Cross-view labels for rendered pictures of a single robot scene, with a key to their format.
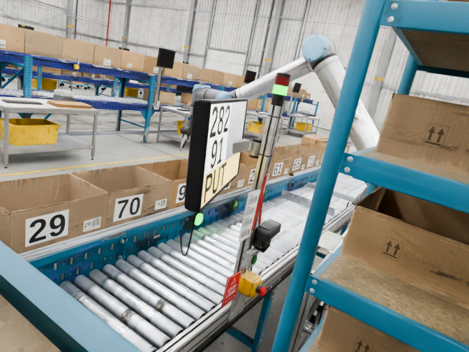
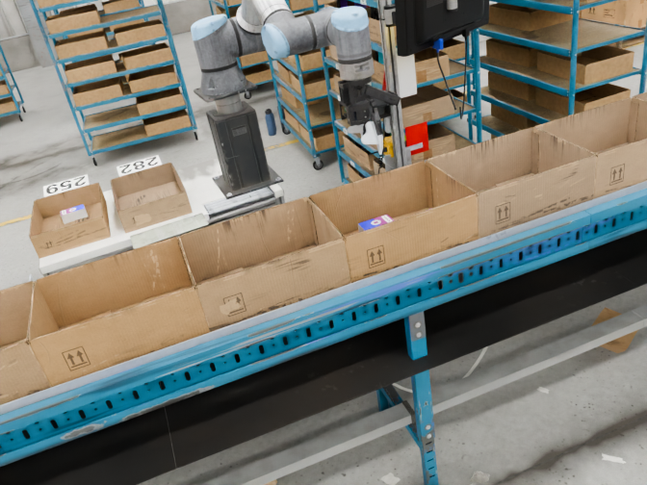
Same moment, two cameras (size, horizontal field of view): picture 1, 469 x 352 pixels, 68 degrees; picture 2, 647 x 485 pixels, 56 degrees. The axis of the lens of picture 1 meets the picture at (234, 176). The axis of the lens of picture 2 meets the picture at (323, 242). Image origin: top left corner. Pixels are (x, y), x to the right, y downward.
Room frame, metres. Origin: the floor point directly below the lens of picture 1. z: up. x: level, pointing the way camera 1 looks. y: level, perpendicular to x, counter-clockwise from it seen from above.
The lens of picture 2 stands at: (3.19, 1.27, 1.83)
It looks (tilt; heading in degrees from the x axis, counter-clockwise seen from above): 30 degrees down; 224
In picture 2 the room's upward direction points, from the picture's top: 10 degrees counter-clockwise
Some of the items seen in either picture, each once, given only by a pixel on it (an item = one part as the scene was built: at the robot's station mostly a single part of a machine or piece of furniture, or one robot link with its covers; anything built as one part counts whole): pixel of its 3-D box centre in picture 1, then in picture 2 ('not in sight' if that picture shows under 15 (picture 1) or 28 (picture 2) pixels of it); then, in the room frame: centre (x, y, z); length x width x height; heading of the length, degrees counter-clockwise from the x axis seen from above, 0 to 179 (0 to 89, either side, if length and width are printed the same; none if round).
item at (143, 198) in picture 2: not in sight; (149, 195); (1.94, -0.94, 0.80); 0.38 x 0.28 x 0.10; 61
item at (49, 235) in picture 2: not in sight; (70, 217); (2.23, -1.11, 0.80); 0.38 x 0.28 x 0.10; 60
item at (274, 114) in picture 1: (252, 218); (392, 86); (1.26, -0.10, 1.11); 0.12 x 0.05 x 0.88; 149
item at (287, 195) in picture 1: (306, 203); not in sight; (2.68, -0.62, 0.76); 0.46 x 0.01 x 0.09; 59
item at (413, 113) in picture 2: not in sight; (407, 102); (0.62, -0.47, 0.79); 0.40 x 0.30 x 0.10; 61
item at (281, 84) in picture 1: (280, 85); not in sight; (1.27, -0.10, 1.62); 0.05 x 0.05 x 0.06
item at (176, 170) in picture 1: (175, 181); (391, 220); (1.95, 0.34, 0.96); 0.39 x 0.29 x 0.17; 149
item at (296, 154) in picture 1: (285, 159); not in sight; (3.30, -0.46, 0.96); 0.39 x 0.29 x 0.17; 150
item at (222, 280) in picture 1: (196, 267); not in sight; (1.47, 0.09, 0.72); 0.52 x 0.05 x 0.05; 59
